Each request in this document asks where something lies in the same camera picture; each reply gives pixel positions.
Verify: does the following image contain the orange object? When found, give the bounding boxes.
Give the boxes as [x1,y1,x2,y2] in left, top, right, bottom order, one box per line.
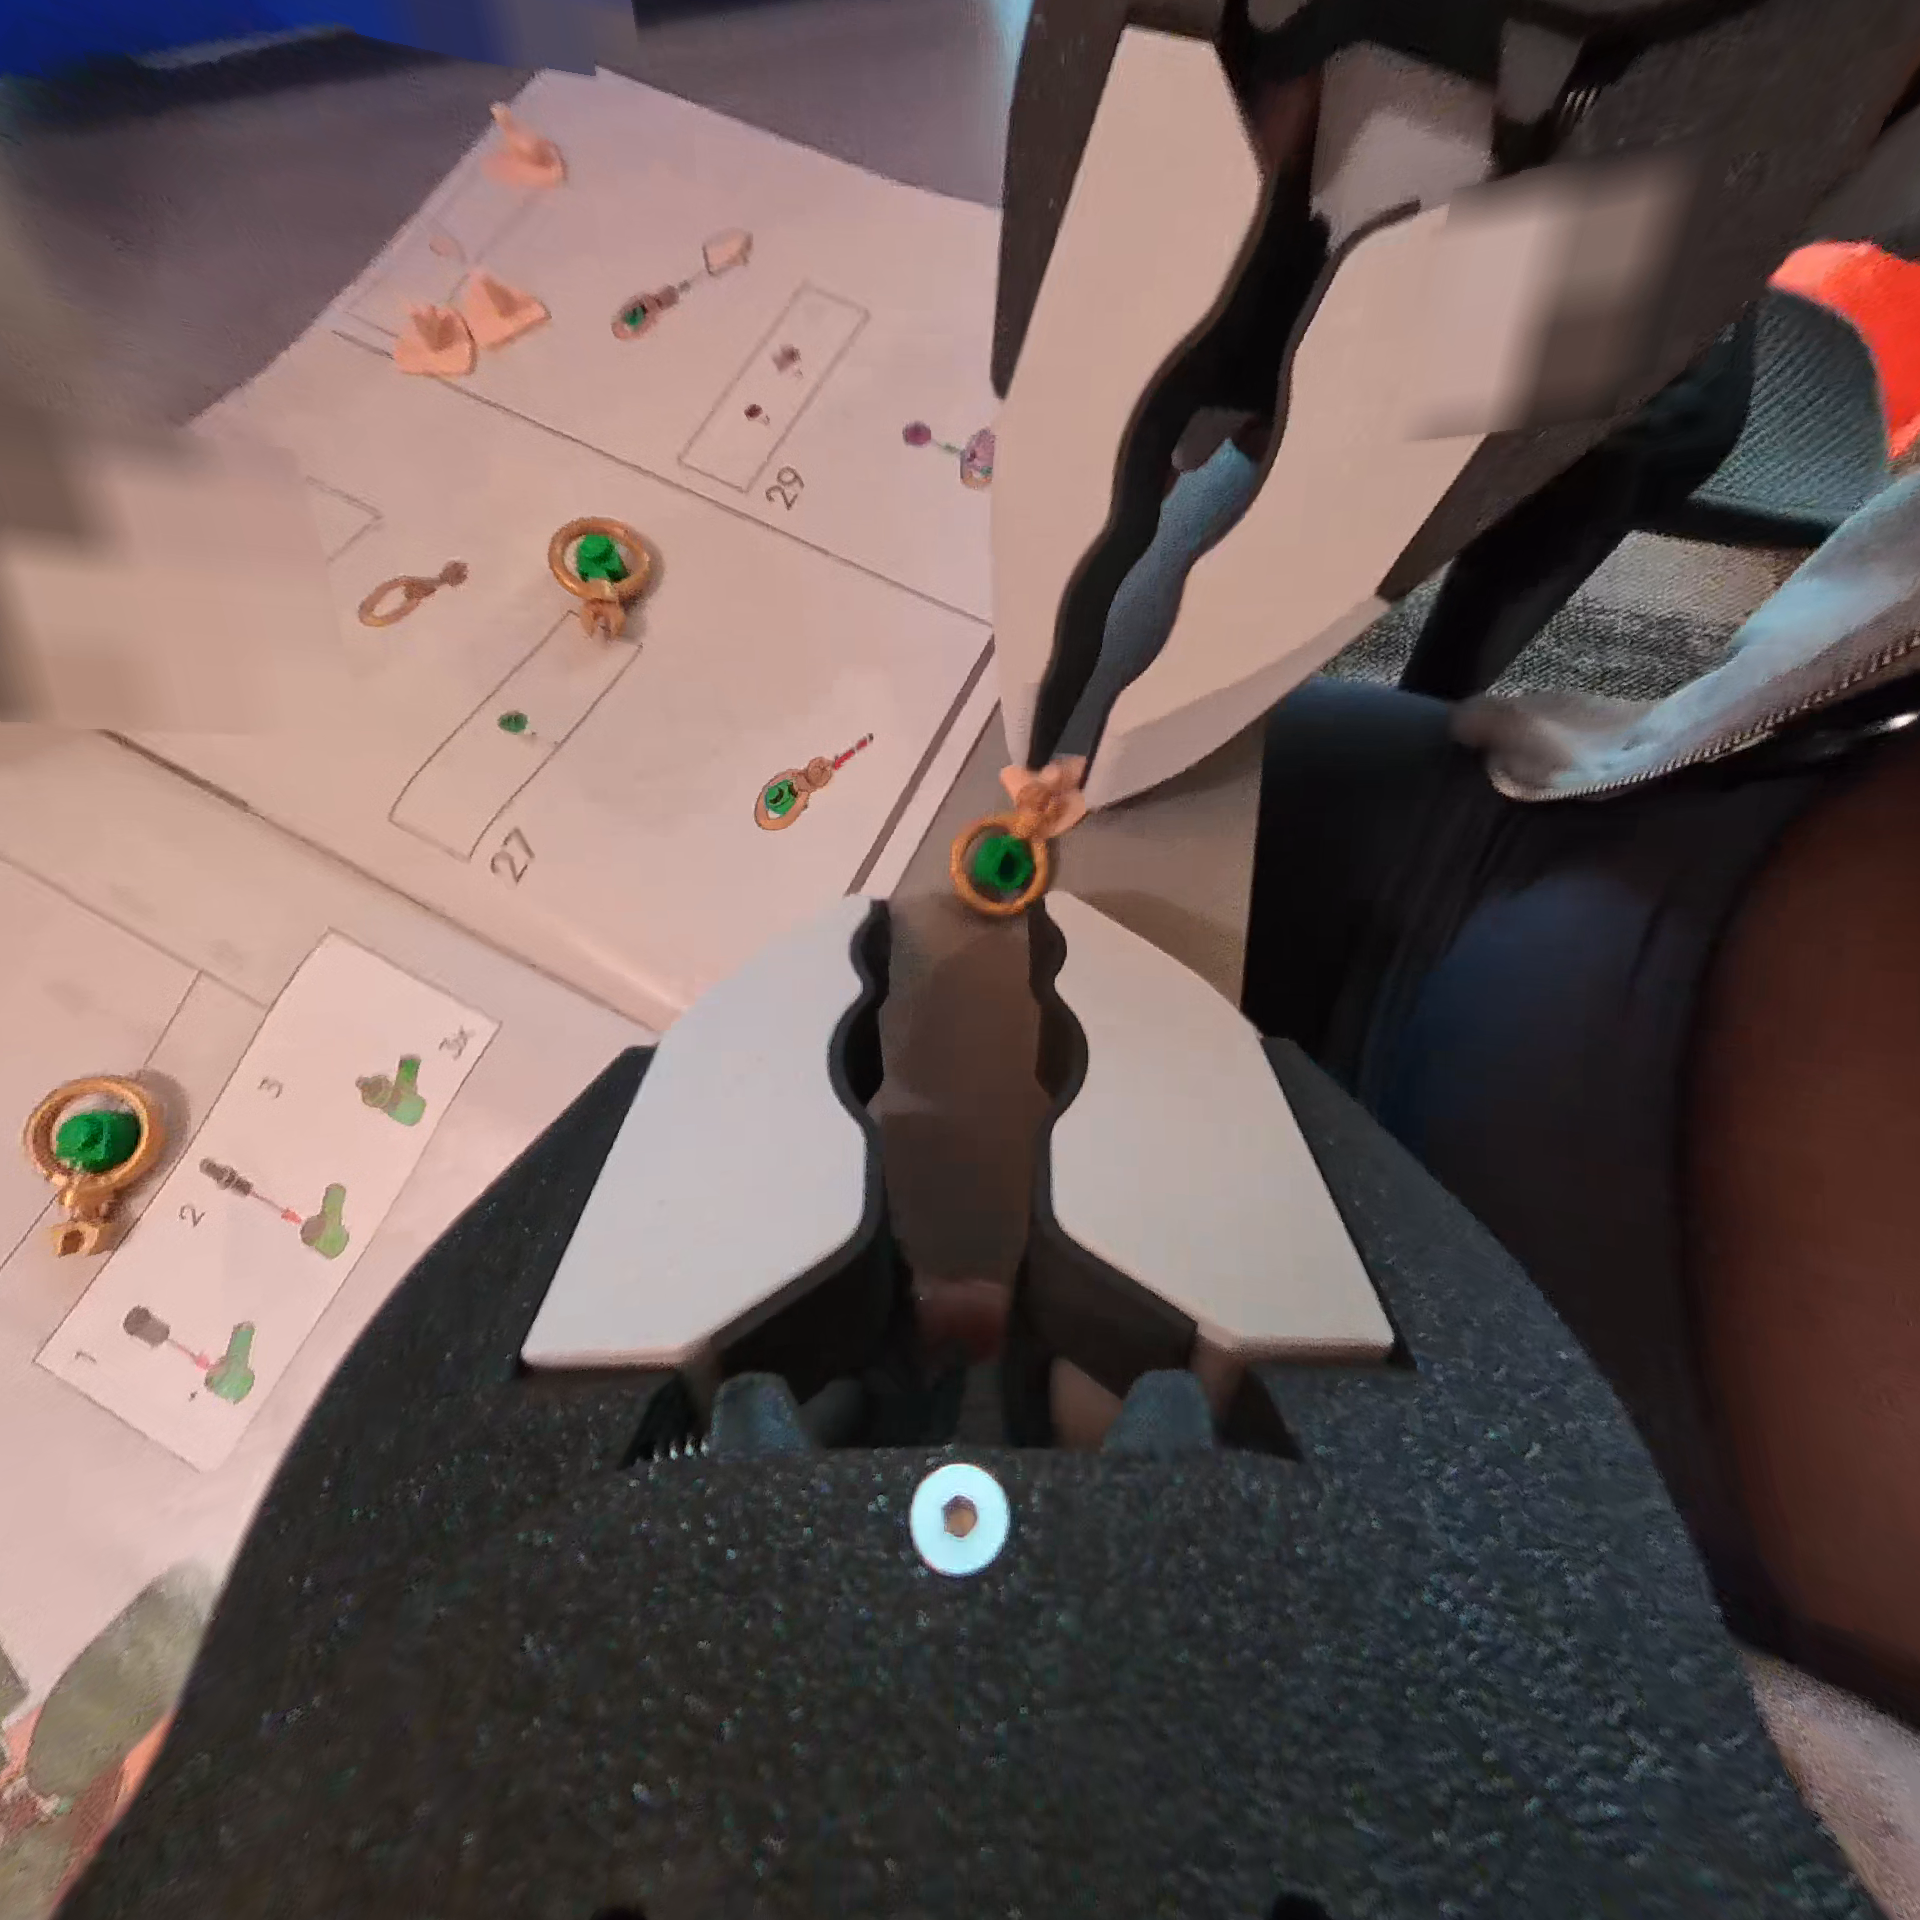
[1766,240,1920,460]

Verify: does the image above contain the person's legs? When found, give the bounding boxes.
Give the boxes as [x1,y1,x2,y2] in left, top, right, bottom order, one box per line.
[1246,680,1920,1727]

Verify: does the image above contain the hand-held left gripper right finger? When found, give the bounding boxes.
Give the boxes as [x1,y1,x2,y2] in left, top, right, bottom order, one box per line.
[1026,896,1400,1369]

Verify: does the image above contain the instruction booklet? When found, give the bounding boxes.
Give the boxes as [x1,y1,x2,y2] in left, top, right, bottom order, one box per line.
[0,65,1008,1876]

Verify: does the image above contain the black mesh office chair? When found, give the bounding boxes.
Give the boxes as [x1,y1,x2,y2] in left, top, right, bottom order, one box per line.
[1680,292,1920,548]

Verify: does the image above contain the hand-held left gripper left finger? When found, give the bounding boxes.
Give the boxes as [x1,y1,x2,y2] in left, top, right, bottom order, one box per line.
[519,893,903,1369]

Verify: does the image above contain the blue plastic bin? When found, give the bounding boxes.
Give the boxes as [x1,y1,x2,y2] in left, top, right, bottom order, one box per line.
[0,0,639,80]

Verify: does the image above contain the black quilted chair armrest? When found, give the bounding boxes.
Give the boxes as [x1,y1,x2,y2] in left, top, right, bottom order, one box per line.
[1400,351,1770,698]

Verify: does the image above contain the gold ring with green stud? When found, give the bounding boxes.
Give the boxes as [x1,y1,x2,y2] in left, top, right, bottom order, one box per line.
[947,808,1050,917]
[22,1072,165,1260]
[545,513,656,644]

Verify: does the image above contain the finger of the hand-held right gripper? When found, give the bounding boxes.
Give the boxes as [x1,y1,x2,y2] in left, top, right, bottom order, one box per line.
[1066,201,1478,812]
[990,23,1277,774]

